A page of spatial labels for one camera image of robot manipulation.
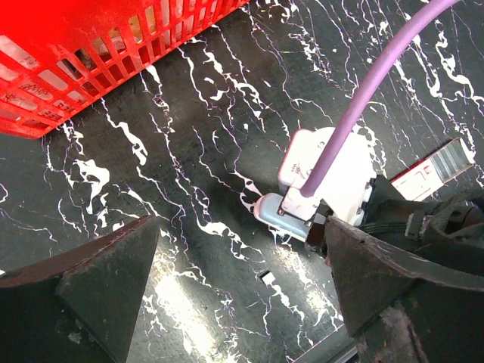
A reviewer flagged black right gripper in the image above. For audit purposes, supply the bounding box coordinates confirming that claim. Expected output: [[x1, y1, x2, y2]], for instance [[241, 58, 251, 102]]
[[306, 175, 484, 258]]

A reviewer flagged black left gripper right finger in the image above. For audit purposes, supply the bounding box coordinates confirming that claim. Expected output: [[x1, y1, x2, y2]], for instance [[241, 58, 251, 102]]
[[324, 218, 483, 362]]

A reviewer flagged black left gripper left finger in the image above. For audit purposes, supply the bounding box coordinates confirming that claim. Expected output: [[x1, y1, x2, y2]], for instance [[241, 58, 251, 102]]
[[1, 216, 160, 362]]

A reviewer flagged light blue stapler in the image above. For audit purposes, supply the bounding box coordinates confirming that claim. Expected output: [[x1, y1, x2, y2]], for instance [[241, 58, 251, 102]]
[[253, 193, 333, 248]]

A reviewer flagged red white staple box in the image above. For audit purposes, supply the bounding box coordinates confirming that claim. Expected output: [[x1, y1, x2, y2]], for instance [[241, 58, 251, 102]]
[[391, 138, 475, 201]]

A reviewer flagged red plastic shopping basket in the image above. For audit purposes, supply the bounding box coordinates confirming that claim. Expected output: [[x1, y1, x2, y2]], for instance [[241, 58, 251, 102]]
[[1, 0, 240, 139]]

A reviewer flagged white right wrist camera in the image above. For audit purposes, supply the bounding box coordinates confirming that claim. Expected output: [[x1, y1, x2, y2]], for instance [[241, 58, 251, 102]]
[[278, 127, 377, 225]]

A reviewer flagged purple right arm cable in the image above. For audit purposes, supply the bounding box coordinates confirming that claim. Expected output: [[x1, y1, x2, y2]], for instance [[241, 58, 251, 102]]
[[300, 0, 461, 198]]

